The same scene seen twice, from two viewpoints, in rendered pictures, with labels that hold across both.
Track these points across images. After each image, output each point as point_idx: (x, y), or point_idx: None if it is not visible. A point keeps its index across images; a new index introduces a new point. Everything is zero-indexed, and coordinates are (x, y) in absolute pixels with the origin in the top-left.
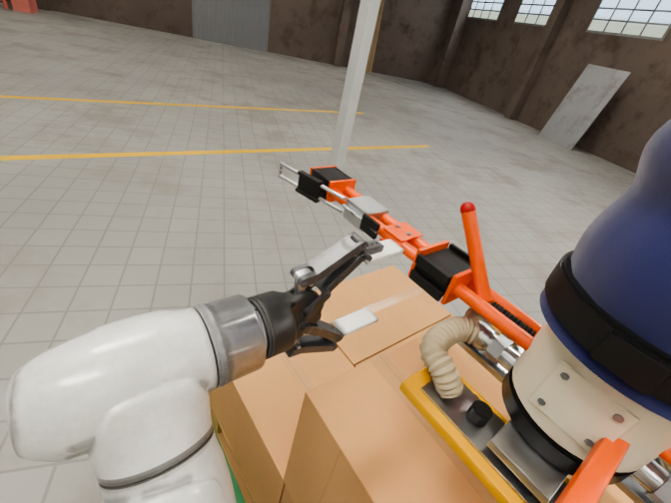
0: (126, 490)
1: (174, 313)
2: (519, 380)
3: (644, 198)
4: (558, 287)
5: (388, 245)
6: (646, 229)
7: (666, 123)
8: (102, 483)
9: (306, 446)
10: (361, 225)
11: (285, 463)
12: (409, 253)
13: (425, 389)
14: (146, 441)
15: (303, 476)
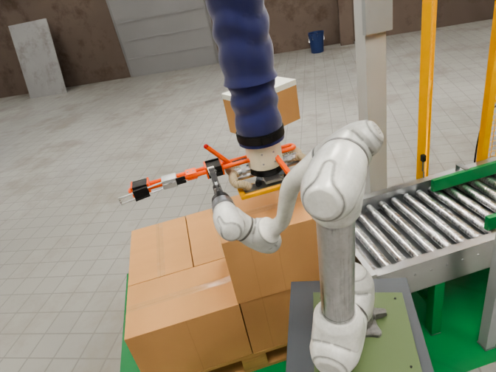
0: (253, 225)
1: (218, 205)
2: (256, 167)
3: (242, 115)
4: (245, 141)
5: (209, 167)
6: (248, 119)
7: (232, 101)
8: (249, 231)
9: (236, 263)
10: (177, 182)
11: (231, 302)
12: (202, 173)
13: (246, 192)
14: (246, 216)
15: (243, 278)
